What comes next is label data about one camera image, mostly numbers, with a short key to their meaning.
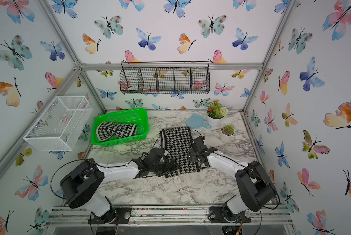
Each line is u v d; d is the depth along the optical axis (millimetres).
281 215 752
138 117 1131
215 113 984
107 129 940
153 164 696
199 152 695
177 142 987
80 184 448
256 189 433
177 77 966
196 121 1145
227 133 981
